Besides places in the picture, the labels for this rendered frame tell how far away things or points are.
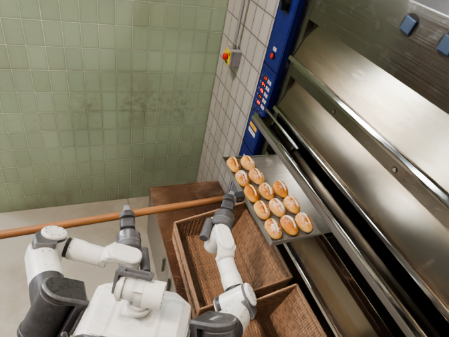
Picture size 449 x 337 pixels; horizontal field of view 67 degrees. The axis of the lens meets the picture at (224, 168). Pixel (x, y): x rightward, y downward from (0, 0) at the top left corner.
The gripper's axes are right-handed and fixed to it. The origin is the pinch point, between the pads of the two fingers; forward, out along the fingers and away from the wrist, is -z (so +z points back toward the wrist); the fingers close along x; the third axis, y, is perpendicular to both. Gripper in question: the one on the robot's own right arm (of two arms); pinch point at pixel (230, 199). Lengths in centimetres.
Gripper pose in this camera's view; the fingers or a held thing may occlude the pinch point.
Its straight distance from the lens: 151.8
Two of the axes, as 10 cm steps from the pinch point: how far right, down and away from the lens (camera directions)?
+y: -9.6, -2.7, 0.7
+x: 1.8, -7.6, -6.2
